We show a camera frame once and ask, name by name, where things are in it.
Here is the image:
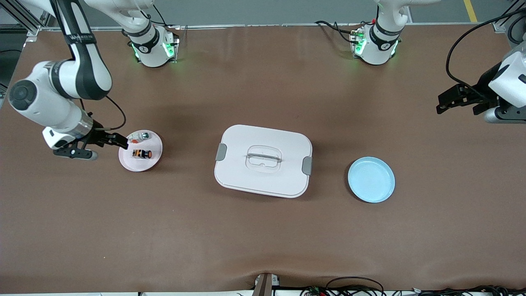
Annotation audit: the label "white lidded storage box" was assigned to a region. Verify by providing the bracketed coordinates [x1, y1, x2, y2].
[214, 125, 313, 199]

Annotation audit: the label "pink round plate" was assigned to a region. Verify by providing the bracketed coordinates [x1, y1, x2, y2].
[118, 130, 163, 172]

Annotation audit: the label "light blue round plate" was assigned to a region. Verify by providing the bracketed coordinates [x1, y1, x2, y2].
[348, 157, 396, 204]

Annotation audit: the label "small aluminium frame piece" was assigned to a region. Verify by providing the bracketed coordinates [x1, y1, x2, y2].
[493, 0, 519, 33]

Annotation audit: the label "large aluminium frame post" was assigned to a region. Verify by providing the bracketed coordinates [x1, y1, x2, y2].
[0, 0, 56, 37]

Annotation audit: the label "black right arm base cable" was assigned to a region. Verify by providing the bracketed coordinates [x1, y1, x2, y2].
[142, 3, 181, 42]

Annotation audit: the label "black arm base cable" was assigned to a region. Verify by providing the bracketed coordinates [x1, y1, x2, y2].
[142, 3, 181, 42]
[315, 21, 355, 44]

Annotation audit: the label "black left arm base cable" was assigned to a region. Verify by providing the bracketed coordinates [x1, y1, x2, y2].
[315, 21, 355, 44]

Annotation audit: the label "long black cable bundle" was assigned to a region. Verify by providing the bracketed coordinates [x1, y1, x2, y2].
[415, 285, 526, 296]

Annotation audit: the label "silver table edge rail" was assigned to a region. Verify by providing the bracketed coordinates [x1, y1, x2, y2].
[39, 23, 498, 32]

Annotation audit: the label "brown camera mount bracket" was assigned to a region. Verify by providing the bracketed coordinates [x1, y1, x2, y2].
[252, 273, 281, 296]

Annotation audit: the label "tangled black cables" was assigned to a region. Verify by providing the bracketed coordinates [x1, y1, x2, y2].
[325, 276, 385, 296]

